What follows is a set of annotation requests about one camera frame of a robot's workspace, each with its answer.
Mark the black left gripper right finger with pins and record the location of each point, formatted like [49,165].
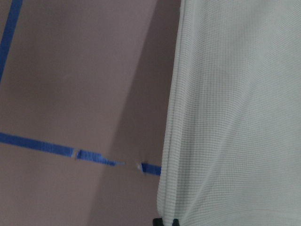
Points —
[175,222]

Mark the sage green long-sleeve shirt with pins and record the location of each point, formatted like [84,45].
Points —
[232,147]

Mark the blue tape grid lines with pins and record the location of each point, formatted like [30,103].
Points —
[7,37]

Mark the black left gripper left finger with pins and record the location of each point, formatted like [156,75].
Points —
[157,222]

